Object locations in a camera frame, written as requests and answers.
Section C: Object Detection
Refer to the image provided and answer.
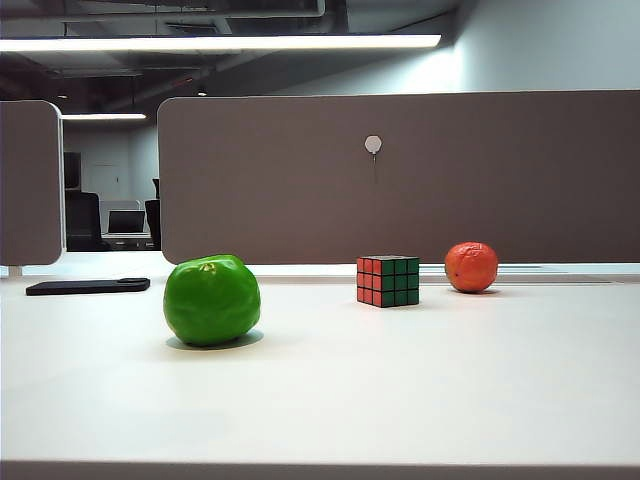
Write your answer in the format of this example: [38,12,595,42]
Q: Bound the green apple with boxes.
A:
[162,253,262,347]

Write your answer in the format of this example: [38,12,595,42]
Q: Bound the narrow brown partition panel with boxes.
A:
[0,99,64,267]

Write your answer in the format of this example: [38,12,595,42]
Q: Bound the black office chair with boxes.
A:
[64,189,109,252]
[144,177,162,251]

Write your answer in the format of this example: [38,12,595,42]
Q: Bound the Rubik's cube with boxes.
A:
[356,254,421,309]

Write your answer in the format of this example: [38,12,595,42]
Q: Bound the white adhesive hook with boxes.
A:
[363,134,384,184]

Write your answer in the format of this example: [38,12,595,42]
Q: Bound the dark laptop screen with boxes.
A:
[107,209,146,235]

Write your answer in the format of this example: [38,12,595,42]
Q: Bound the short ceiling light strip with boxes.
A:
[60,112,148,121]

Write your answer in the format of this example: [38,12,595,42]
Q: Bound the black smartphone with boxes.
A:
[25,276,151,296]

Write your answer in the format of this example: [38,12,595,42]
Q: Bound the orange fruit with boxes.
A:
[444,241,499,295]

